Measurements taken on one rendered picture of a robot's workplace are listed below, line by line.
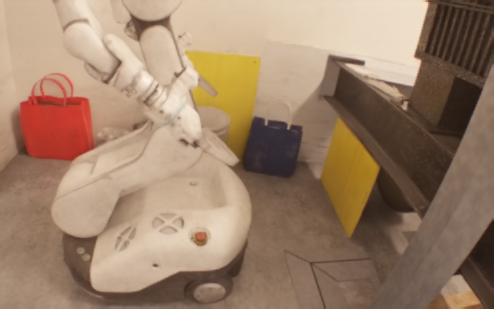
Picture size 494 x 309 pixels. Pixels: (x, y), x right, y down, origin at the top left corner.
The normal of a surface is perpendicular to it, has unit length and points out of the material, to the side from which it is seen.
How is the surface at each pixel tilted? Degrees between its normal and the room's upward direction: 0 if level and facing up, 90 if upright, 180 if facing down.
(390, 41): 90
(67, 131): 88
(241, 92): 87
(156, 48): 90
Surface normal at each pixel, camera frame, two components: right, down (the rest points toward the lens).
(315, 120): 0.11, 0.51
